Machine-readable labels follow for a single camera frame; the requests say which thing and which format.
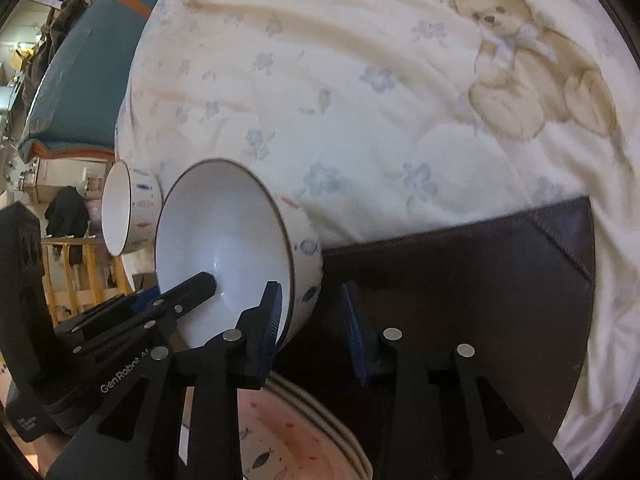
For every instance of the teal cushion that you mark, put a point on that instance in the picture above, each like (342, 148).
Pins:
(85, 85)

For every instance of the dark brown leather mat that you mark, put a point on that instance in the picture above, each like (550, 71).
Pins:
(450, 285)

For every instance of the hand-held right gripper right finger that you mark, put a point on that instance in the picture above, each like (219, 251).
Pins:
(356, 332)

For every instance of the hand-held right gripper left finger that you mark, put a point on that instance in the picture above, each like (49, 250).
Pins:
(270, 322)

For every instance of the teddy bear printed blanket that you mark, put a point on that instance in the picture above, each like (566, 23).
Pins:
(350, 85)

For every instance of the black cloth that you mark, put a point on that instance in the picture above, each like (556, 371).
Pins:
(65, 215)

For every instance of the white printed bowl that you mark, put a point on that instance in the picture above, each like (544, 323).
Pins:
(127, 205)
(225, 240)

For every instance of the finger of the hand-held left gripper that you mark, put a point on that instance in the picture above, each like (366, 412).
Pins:
(115, 307)
(187, 295)

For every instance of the white cabinet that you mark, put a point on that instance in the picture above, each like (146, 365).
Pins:
(65, 172)

